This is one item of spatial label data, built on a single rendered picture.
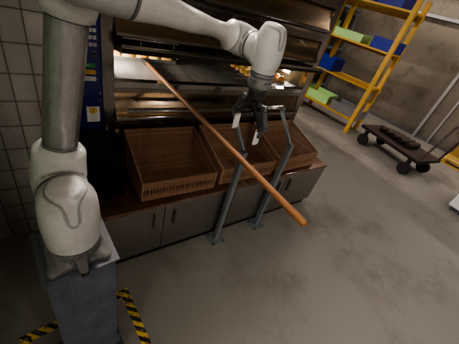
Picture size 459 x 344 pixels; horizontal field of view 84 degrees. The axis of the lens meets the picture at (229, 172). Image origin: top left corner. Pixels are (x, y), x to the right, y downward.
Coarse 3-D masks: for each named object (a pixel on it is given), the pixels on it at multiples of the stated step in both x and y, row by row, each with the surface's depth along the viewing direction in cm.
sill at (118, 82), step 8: (120, 80) 162; (128, 80) 166; (136, 80) 169; (144, 80) 172; (152, 80) 176; (144, 88) 171; (152, 88) 174; (160, 88) 177; (176, 88) 184; (184, 88) 187; (192, 88) 191; (200, 88) 194; (208, 88) 198; (216, 88) 202; (224, 88) 206; (232, 88) 211; (240, 88) 216; (272, 88) 236; (280, 88) 242; (288, 88) 249; (296, 88) 257
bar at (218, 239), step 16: (128, 112) 136; (144, 112) 141; (160, 112) 146; (176, 112) 152; (240, 144) 177; (288, 144) 203; (224, 208) 206; (256, 224) 255; (208, 240) 226; (224, 240) 230
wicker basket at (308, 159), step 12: (276, 120) 263; (288, 120) 274; (264, 132) 260; (276, 132) 270; (300, 132) 269; (276, 144) 277; (300, 144) 272; (276, 156) 229; (300, 156) 240; (312, 156) 254; (276, 168) 232; (288, 168) 242
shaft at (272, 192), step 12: (156, 72) 182; (168, 84) 170; (180, 96) 159; (192, 108) 149; (204, 120) 141; (216, 132) 133; (228, 144) 126; (240, 156) 120; (252, 168) 115; (264, 180) 109; (276, 192) 105; (288, 204) 101; (300, 216) 97
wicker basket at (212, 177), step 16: (144, 128) 186; (160, 128) 192; (176, 128) 200; (192, 128) 208; (128, 144) 172; (144, 144) 190; (160, 144) 198; (176, 144) 206; (192, 144) 213; (128, 160) 180; (144, 160) 196; (160, 160) 203; (176, 160) 209; (192, 160) 215; (208, 160) 194; (144, 176) 184; (160, 176) 189; (176, 176) 193; (192, 176) 175; (208, 176) 184; (144, 192) 172; (160, 192) 169; (176, 192) 178
